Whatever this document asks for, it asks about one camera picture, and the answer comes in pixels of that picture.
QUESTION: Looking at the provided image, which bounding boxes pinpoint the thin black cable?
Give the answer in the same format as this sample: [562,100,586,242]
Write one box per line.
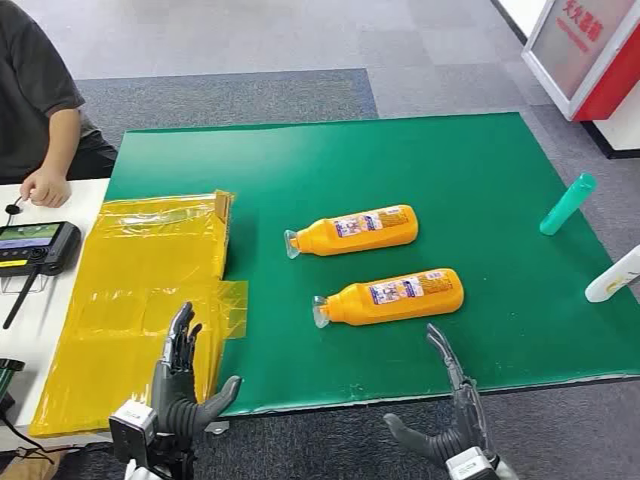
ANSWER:
[0,409,57,466]

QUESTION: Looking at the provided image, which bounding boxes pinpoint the green table mat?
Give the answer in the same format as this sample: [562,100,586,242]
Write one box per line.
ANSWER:
[105,111,640,418]

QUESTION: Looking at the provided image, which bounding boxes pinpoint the black controller antenna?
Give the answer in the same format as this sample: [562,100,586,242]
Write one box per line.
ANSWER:
[2,264,42,331]

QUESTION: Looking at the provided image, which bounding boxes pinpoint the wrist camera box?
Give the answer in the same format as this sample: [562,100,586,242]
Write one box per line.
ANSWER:
[444,446,501,480]
[108,398,159,470]

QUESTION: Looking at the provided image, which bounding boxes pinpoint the yellow plastic-wrapped flat package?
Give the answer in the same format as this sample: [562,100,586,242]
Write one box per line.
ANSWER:
[29,190,250,439]

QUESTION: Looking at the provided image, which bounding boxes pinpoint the orange bottle with clear cap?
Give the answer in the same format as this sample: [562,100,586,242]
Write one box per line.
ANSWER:
[284,204,420,261]
[312,267,466,331]

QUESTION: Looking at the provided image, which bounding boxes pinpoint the person in dark shirt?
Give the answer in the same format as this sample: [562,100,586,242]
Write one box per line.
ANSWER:
[0,0,119,187]

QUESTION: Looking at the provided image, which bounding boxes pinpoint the person's hand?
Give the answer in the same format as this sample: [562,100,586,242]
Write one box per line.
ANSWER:
[20,164,72,209]

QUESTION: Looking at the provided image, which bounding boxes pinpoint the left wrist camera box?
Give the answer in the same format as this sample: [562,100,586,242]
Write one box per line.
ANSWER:
[108,398,159,470]

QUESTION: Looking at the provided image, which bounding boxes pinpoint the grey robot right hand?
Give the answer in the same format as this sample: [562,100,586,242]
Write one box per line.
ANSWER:
[383,322,501,465]

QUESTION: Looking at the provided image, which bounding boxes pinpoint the black device with green edge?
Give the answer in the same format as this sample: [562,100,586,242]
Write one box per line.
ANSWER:
[0,358,26,413]

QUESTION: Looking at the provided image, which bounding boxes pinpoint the black lanyard cord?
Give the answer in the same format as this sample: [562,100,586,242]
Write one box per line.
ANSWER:
[4,195,24,228]

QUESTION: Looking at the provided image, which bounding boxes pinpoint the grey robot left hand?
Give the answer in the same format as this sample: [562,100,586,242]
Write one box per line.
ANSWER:
[150,301,244,460]

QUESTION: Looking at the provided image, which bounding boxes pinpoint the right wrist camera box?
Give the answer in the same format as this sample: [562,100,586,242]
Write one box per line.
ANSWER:
[444,446,501,480]

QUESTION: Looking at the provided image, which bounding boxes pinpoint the red and white sign stand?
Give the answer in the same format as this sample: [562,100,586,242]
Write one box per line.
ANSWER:
[521,0,640,123]

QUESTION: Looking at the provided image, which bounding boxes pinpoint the teal plastic bottle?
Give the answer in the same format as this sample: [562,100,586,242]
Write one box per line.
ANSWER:
[539,172,598,238]

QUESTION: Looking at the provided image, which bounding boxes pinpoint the white plastic bottle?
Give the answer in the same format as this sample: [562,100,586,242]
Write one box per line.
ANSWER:
[584,244,640,305]

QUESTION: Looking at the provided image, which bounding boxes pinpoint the black handheld controller with screen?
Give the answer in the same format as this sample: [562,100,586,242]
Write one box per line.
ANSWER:
[0,221,82,279]

